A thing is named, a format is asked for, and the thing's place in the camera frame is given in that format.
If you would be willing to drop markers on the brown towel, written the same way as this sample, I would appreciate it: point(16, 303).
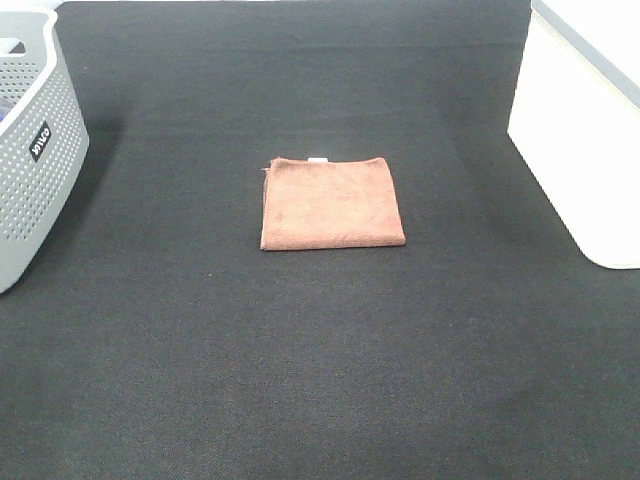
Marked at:
point(329, 205)

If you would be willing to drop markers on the black table mat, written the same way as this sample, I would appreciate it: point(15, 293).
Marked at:
point(151, 338)

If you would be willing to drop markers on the white plastic storage bin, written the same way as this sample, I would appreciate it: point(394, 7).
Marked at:
point(575, 121)

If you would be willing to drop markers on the grey perforated laundry basket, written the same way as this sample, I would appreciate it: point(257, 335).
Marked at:
point(44, 139)

